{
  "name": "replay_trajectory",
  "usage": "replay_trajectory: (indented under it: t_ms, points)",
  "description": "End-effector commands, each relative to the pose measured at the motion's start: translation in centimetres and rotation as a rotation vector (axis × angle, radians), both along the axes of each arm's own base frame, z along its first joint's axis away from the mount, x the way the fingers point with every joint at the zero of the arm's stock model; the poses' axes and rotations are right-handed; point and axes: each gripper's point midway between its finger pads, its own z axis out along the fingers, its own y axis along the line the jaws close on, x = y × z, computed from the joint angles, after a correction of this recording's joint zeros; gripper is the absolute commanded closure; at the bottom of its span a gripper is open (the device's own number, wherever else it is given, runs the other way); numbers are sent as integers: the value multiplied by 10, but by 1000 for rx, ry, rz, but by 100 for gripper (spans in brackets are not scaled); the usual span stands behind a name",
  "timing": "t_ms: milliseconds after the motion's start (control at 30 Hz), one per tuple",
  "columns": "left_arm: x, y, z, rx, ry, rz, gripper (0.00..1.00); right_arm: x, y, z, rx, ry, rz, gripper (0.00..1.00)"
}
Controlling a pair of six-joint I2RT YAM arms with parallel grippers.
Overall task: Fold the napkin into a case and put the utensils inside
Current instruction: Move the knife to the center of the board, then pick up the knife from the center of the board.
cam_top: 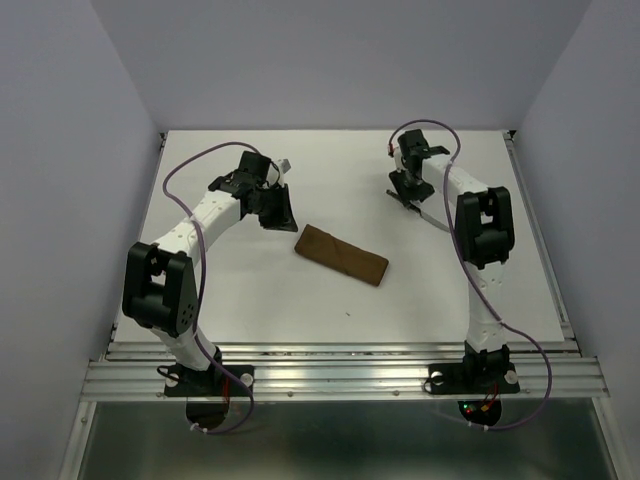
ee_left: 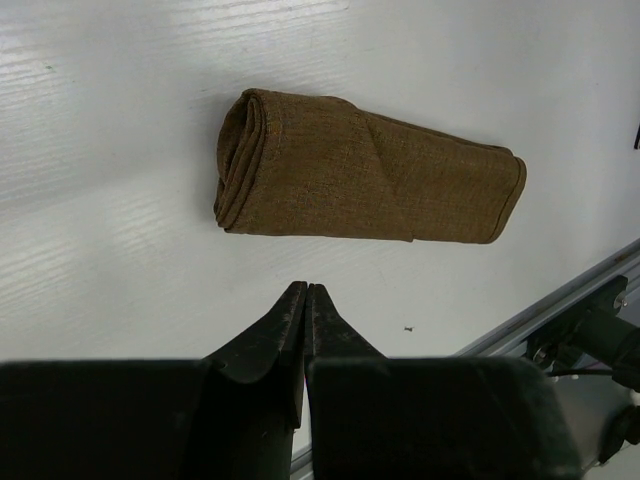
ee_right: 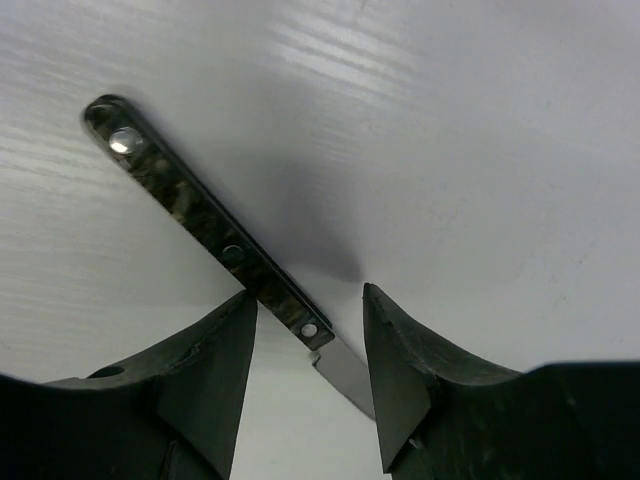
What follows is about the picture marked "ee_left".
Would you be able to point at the aluminium rail frame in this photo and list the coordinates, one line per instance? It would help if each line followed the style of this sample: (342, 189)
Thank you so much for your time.
(430, 324)

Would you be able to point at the brown cloth napkin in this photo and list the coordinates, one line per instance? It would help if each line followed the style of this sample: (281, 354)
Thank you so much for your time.
(301, 165)

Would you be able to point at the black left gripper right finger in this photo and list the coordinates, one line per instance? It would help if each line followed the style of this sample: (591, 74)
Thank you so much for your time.
(374, 417)

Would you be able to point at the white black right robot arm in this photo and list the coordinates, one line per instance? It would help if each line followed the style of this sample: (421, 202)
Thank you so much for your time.
(591, 355)

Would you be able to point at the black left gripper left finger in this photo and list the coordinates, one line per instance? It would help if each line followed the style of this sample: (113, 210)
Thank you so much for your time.
(229, 415)

